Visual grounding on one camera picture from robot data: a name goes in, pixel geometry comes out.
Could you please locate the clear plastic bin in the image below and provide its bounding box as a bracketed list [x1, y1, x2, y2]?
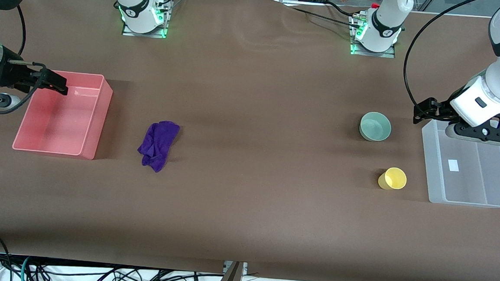
[417, 118, 500, 209]

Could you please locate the purple cloth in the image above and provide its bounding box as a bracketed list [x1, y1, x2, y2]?
[136, 119, 181, 174]

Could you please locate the pink plastic bin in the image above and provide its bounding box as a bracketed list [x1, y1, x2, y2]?
[12, 69, 115, 161]

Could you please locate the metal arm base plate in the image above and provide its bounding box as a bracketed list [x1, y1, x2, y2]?
[121, 0, 174, 39]
[346, 13, 398, 59]

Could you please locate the yellow cup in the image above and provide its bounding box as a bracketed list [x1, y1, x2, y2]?
[377, 166, 408, 192]

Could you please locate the pale green bowl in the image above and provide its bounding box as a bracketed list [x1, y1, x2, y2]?
[358, 111, 393, 143]

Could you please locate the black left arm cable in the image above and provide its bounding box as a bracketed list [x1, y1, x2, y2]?
[401, 0, 485, 112]

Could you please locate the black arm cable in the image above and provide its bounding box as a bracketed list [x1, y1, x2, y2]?
[14, 5, 29, 57]
[401, 0, 485, 112]

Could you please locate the black cable on table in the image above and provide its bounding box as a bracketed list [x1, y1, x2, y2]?
[279, 0, 365, 27]

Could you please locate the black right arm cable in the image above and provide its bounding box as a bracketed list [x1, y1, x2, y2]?
[14, 5, 29, 57]

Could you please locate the teal floor cable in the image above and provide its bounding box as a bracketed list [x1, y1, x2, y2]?
[19, 256, 32, 281]

